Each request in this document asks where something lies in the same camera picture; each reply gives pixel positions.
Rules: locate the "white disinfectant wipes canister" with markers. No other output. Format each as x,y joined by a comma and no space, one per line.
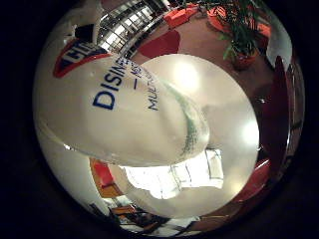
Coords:
126,126

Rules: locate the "red oval floor rug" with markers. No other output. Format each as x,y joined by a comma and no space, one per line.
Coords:
162,45

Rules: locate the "black white shelf unit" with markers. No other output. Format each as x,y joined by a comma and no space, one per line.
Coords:
133,23

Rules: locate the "red sofa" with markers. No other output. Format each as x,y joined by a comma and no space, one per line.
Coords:
179,16

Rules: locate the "orange plant pot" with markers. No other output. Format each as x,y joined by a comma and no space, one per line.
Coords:
245,60

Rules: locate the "green leafy potted plant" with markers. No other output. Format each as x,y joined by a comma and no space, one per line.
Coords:
241,30

